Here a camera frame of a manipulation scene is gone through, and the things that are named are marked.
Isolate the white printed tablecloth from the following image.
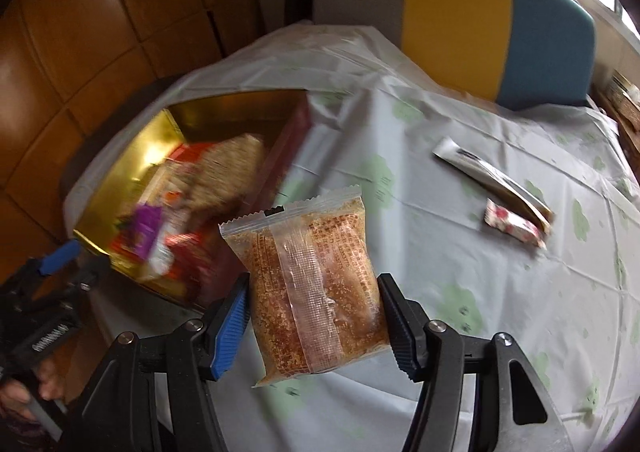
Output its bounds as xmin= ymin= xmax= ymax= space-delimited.
xmin=62 ymin=22 xmax=640 ymax=452

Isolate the maroon box with gold interior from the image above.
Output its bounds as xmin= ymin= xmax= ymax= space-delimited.
xmin=71 ymin=89 xmax=311 ymax=310

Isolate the clear brown pastry packet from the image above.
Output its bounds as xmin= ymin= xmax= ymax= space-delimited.
xmin=219 ymin=184 xmax=392 ymax=388

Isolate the long white gold stick packet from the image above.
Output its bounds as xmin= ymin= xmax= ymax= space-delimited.
xmin=432 ymin=137 xmax=555 ymax=233

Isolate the rose print snack packet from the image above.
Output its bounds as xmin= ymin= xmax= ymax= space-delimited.
xmin=483 ymin=198 xmax=547 ymax=250

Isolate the person's left hand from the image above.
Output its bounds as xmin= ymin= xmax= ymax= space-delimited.
xmin=0 ymin=357 xmax=66 ymax=428

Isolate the green yellow cracker packet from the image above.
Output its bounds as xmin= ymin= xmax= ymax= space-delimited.
xmin=185 ymin=133 xmax=266 ymax=213

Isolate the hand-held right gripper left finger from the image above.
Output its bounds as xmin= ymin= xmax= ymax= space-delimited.
xmin=80 ymin=272 xmax=252 ymax=452

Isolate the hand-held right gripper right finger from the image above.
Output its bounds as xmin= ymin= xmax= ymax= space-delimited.
xmin=376 ymin=273 xmax=576 ymax=452

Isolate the red white cracker packet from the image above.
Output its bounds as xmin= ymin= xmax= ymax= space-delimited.
xmin=112 ymin=227 xmax=226 ymax=293

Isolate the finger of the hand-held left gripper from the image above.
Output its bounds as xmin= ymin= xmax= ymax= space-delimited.
xmin=0 ymin=239 xmax=83 ymax=295
xmin=60 ymin=254 xmax=111 ymax=298

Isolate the grey yellow blue chair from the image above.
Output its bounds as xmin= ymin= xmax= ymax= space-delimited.
xmin=312 ymin=0 xmax=596 ymax=111

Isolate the person's dark printed clothing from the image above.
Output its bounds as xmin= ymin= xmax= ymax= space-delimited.
xmin=0 ymin=412 xmax=46 ymax=452

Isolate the purple snack packet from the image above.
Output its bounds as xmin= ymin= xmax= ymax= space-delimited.
xmin=131 ymin=203 xmax=163 ymax=258

